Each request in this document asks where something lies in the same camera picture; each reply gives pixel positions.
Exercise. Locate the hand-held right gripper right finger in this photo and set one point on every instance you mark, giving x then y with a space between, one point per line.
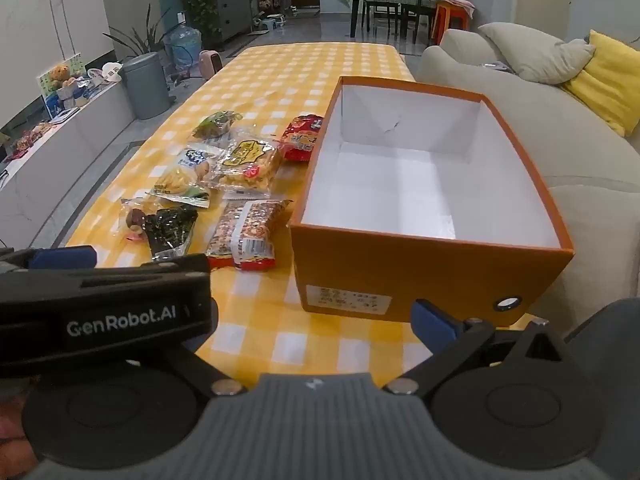
430 322

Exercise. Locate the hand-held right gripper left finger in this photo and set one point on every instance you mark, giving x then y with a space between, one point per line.
210 372

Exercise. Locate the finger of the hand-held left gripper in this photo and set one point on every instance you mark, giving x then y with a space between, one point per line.
60 257

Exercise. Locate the orange cardboard box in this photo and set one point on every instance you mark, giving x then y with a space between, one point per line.
400 270

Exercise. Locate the dark seaweed packet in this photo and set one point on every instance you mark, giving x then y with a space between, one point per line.
167 230

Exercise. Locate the red white peanut packet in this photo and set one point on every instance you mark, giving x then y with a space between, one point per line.
245 235

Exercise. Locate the yellow chips packet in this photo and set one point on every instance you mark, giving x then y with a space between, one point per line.
182 180

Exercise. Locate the green snack packet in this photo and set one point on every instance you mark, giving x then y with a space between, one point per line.
215 125

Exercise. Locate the clear packet yellow label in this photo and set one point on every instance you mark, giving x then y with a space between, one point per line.
247 165

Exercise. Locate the red snack packet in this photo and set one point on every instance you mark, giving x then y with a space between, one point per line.
300 137

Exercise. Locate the person's left hand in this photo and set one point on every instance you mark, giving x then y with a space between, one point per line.
10 442

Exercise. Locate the white low cabinet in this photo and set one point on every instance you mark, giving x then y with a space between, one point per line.
60 150

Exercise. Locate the teddy bear picture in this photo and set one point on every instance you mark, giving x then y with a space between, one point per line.
60 75

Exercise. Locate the grey plant pot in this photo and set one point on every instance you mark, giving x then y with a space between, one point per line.
145 87

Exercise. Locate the long-leaf potted plant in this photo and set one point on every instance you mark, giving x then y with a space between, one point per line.
131 39

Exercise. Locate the blue water jug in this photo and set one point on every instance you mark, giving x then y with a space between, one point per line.
184 47

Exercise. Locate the beige sofa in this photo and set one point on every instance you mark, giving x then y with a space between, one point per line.
575 125

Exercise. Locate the pink space heater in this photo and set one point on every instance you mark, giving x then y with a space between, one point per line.
211 64

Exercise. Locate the yellow checkered tablecloth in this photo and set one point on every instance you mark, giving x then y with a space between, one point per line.
280 85

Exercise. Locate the grey cushion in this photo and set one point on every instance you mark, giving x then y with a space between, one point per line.
540 55

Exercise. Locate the yellow cushion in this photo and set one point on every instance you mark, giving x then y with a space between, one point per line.
607 80

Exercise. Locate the grey dresser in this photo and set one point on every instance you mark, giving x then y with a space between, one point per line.
230 5

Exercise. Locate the orange plastic stool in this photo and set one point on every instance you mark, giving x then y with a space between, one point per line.
447 12

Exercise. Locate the pink cloth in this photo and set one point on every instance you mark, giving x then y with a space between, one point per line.
457 4

